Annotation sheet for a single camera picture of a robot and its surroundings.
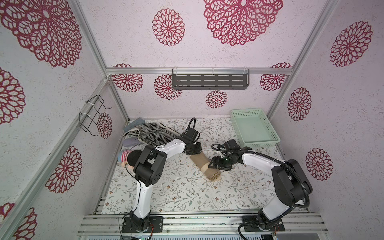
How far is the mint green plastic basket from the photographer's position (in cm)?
102

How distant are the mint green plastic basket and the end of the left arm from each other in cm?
33

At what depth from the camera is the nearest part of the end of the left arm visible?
756 mm
